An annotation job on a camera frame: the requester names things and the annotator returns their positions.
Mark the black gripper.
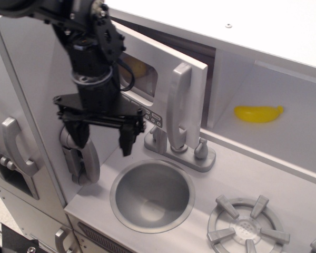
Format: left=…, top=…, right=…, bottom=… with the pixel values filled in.
left=53, top=79, right=145, bottom=157

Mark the white microwave door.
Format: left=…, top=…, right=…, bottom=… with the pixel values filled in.
left=113, top=22, right=208, bottom=149

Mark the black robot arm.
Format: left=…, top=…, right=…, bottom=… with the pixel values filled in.
left=0, top=1, right=145, bottom=156

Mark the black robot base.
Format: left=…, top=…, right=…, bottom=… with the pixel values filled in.
left=0, top=223, right=44, bottom=252

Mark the grey toy phone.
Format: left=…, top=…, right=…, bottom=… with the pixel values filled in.
left=60, top=127, right=100, bottom=186

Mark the yellow toy potato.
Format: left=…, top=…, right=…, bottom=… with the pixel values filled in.
left=125, top=57, right=147, bottom=78

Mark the round metal sink bowl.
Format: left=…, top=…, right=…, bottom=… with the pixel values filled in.
left=110, top=159, right=195, bottom=233

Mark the grey toy faucet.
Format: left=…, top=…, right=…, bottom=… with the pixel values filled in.
left=144, top=126, right=216, bottom=173

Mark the white toy kitchen cabinet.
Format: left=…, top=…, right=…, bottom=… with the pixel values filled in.
left=0, top=1, right=316, bottom=252

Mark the yellow toy banana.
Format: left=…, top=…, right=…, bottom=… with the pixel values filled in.
left=234, top=105, right=284, bottom=123

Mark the grey toy stove burner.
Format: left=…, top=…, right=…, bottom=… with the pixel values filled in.
left=207, top=195, right=290, bottom=252

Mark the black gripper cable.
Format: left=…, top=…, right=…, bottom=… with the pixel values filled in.
left=116, top=58, right=136, bottom=92

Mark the grey fridge door handle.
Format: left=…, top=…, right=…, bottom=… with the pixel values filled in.
left=2, top=117, right=38, bottom=177

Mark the grey oven door handle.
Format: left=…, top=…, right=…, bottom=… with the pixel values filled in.
left=55, top=229, right=73, bottom=253

